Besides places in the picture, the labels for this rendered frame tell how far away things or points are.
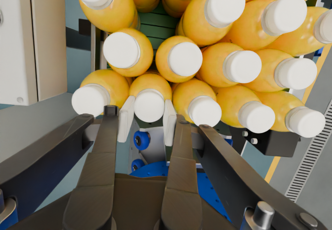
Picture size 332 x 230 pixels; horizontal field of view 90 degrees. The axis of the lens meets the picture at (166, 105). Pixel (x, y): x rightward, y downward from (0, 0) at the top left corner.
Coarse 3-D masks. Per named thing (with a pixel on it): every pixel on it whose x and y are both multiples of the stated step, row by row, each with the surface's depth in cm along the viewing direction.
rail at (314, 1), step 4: (308, 0) 33; (312, 0) 32; (316, 0) 31; (320, 0) 31; (308, 4) 33; (312, 4) 32; (316, 4) 31; (296, 56) 34; (300, 56) 33; (288, 88) 36
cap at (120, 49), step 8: (120, 32) 18; (112, 40) 18; (120, 40) 18; (128, 40) 18; (104, 48) 18; (112, 48) 19; (120, 48) 19; (128, 48) 19; (136, 48) 19; (112, 56) 19; (120, 56) 19; (128, 56) 19; (136, 56) 19; (112, 64) 19; (120, 64) 19; (128, 64) 19
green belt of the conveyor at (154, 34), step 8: (160, 0) 36; (160, 8) 37; (144, 16) 37; (152, 16) 37; (160, 16) 37; (168, 16) 37; (144, 24) 42; (152, 24) 38; (160, 24) 38; (168, 24) 38; (176, 24) 38; (144, 32) 38; (152, 32) 38; (160, 32) 38; (168, 32) 38; (152, 40) 38; (160, 40) 38; (152, 64) 40
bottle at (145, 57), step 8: (128, 32) 22; (136, 32) 22; (136, 40) 21; (144, 40) 23; (144, 48) 22; (152, 48) 25; (144, 56) 22; (152, 56) 25; (136, 64) 22; (144, 64) 23; (120, 72) 23; (128, 72) 23; (136, 72) 24; (144, 72) 26
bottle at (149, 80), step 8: (152, 72) 30; (136, 80) 25; (144, 80) 24; (152, 80) 24; (160, 80) 25; (136, 88) 24; (144, 88) 23; (152, 88) 23; (160, 88) 23; (168, 88) 25; (128, 96) 26; (136, 96) 22; (168, 96) 24
